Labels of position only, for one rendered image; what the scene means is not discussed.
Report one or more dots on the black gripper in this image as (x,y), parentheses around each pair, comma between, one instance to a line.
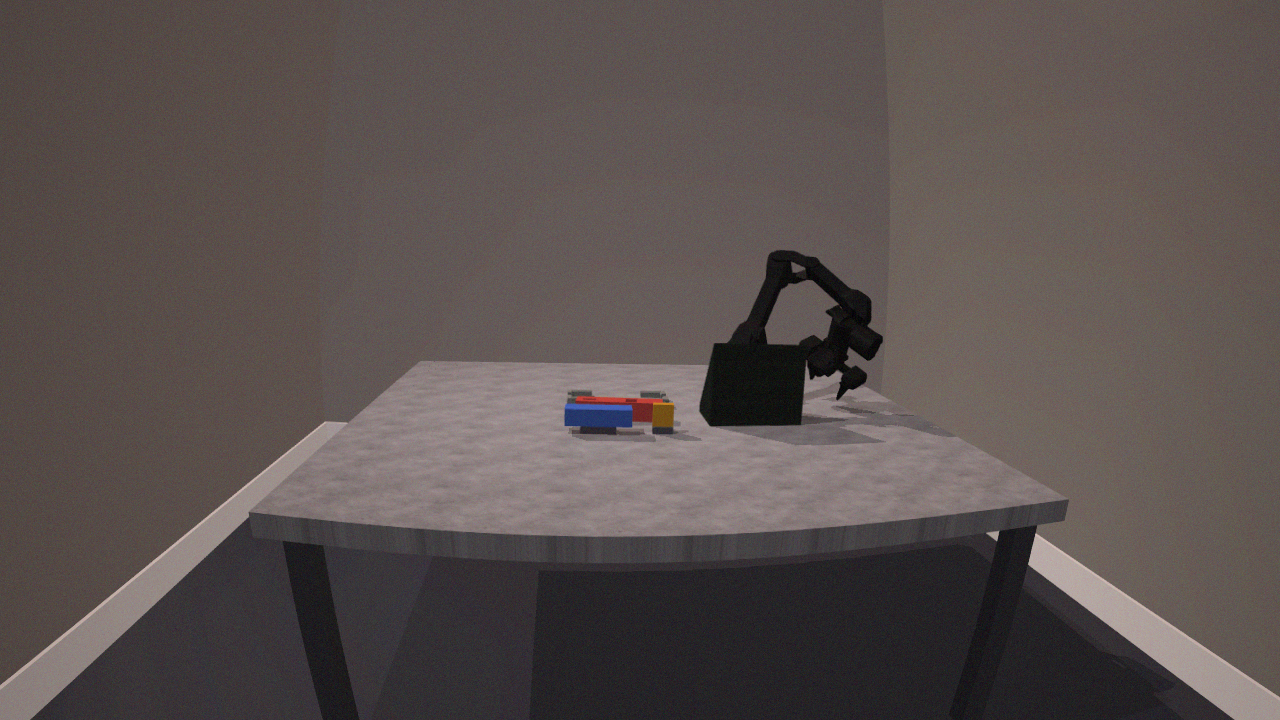
(851,377)

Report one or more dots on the orange rectangular block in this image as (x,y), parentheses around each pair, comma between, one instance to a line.
(663,414)

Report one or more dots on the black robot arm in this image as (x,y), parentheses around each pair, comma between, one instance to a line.
(848,325)

